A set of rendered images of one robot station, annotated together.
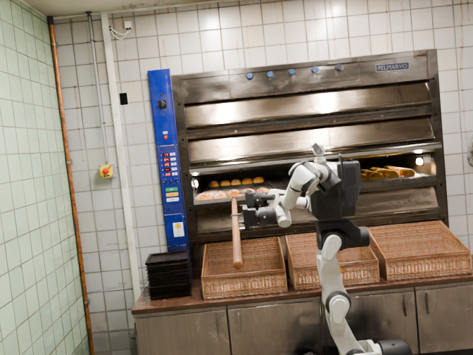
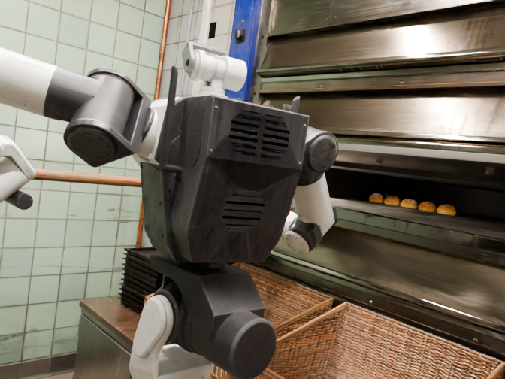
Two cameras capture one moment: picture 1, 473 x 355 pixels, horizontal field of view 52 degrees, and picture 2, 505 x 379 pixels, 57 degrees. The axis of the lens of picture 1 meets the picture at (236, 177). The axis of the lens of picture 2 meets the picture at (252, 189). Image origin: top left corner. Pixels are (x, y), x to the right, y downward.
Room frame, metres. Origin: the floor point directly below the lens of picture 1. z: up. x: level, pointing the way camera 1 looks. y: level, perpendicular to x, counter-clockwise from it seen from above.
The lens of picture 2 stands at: (2.12, -1.26, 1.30)
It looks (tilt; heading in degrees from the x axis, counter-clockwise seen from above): 3 degrees down; 47
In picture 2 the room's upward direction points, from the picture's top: 8 degrees clockwise
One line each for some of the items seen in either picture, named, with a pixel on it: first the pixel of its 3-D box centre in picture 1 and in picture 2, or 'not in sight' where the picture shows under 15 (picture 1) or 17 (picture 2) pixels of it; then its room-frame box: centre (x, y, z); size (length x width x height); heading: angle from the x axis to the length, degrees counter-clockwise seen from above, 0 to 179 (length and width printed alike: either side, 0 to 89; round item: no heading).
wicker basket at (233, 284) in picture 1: (243, 265); (234, 316); (3.31, 0.01, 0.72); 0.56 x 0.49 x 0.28; 89
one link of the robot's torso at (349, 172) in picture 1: (333, 187); (215, 174); (2.70, -0.53, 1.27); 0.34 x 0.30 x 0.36; 169
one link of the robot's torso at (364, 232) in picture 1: (342, 233); (210, 309); (2.71, -0.56, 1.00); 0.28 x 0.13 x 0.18; 90
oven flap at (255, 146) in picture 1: (310, 139); (447, 116); (3.58, -0.57, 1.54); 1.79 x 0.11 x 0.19; 90
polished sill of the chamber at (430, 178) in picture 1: (314, 190); (432, 231); (3.60, -0.57, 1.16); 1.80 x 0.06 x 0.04; 90
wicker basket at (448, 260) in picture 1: (415, 248); not in sight; (3.31, -1.18, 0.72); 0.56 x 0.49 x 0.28; 88
